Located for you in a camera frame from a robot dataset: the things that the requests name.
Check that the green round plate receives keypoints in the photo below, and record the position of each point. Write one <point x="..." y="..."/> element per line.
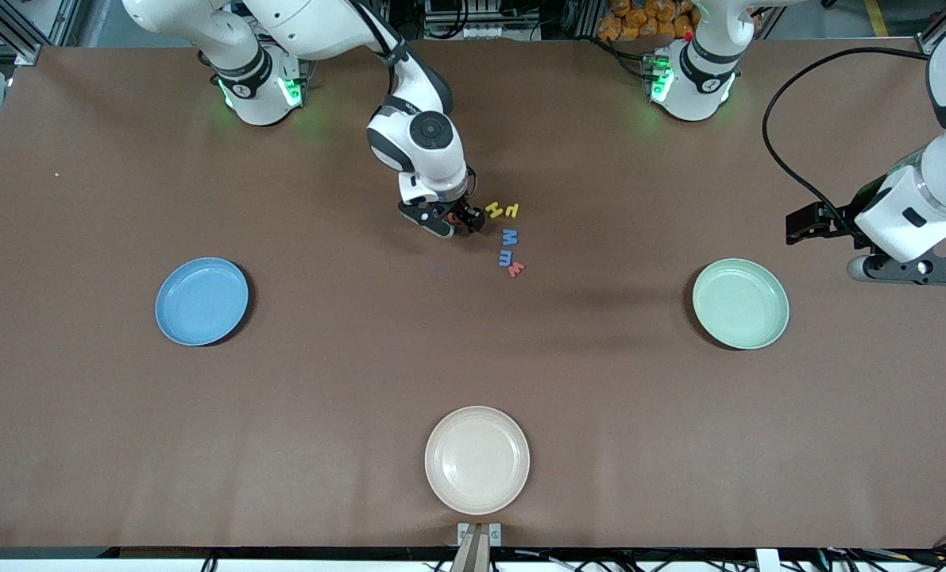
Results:
<point x="741" y="303"/>

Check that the blue round plate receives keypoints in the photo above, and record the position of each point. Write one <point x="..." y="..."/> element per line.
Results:
<point x="201" y="302"/>

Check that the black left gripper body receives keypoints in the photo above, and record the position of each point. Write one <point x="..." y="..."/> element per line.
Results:
<point x="840" y="222"/>

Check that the blue uppercase foam letter M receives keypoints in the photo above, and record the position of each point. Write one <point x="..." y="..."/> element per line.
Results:
<point x="510" y="237"/>

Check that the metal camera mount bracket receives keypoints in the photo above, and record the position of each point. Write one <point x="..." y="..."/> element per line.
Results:
<point x="479" y="548"/>

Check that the cream round plate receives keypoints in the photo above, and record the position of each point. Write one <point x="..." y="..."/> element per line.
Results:
<point x="476" y="461"/>

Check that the red lowercase foam letter w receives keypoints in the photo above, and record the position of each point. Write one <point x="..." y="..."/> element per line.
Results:
<point x="516" y="270"/>

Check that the yellow uppercase foam letter H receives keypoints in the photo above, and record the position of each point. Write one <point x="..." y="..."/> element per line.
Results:
<point x="494" y="210"/>

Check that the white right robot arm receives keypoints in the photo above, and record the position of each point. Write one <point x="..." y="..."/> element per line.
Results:
<point x="433" y="159"/>

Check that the blue lowercase foam letter m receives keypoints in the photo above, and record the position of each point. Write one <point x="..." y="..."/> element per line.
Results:
<point x="506" y="258"/>

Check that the pile of orange fruit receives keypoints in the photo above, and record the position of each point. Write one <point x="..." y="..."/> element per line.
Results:
<point x="631" y="20"/>

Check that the small white block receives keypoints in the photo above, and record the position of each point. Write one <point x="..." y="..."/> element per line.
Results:
<point x="767" y="561"/>

